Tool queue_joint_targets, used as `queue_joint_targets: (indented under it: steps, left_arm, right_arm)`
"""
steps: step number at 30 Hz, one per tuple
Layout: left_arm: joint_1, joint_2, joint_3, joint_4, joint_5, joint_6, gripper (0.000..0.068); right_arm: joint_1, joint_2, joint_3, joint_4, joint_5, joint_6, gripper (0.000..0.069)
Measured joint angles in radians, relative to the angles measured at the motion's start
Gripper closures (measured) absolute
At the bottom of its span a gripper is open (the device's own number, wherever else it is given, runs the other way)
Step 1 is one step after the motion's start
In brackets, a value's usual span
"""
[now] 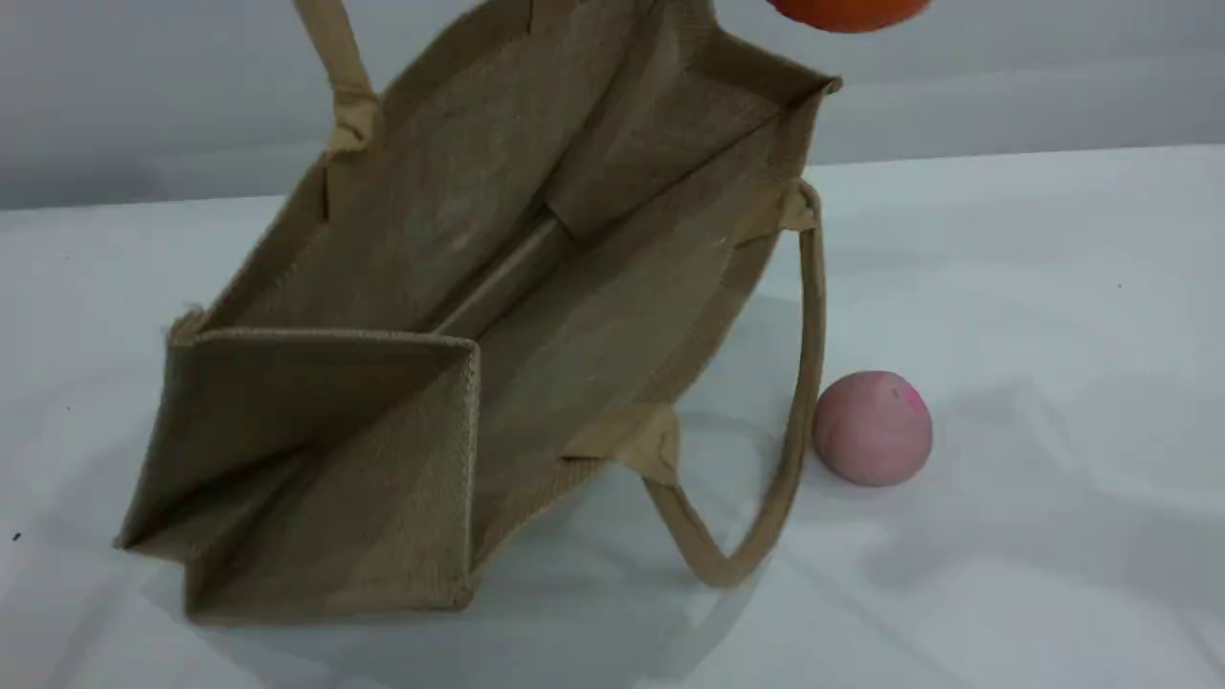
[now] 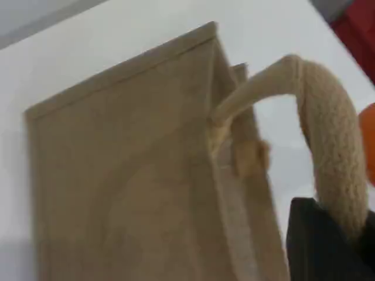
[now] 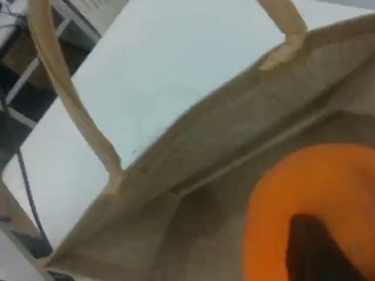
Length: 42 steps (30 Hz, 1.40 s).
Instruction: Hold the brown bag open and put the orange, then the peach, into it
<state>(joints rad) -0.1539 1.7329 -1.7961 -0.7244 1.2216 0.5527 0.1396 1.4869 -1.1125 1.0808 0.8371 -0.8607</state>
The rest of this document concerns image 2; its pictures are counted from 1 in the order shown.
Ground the orange fruit with stem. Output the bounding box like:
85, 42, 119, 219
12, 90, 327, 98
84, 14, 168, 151
357, 102, 375, 187

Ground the brown jute tote bag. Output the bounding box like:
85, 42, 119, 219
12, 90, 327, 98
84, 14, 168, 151
23, 20, 369, 281

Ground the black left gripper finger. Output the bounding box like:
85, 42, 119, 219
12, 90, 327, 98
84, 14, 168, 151
359, 210, 375, 281
286, 197, 362, 281

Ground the red object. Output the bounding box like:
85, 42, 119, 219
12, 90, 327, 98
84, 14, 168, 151
330, 7, 375, 86

